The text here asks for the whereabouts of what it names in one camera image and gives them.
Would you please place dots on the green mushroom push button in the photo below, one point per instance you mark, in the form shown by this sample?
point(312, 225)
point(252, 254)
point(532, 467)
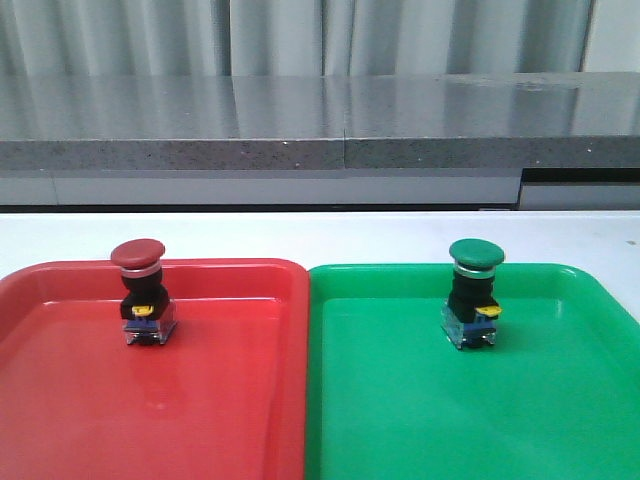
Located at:
point(471, 312)

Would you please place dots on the red mushroom push button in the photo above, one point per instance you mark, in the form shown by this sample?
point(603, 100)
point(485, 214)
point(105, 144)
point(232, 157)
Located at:
point(147, 312)

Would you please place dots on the red plastic tray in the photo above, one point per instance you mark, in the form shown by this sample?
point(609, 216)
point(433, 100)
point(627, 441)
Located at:
point(224, 398)

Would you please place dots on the grey stone counter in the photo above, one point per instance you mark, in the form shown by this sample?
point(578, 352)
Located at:
point(556, 141)

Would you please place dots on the green plastic tray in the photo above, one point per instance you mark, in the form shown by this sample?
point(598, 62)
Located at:
point(389, 397)

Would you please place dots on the white pleated curtain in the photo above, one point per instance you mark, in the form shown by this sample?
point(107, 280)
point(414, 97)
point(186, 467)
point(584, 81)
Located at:
point(314, 38)

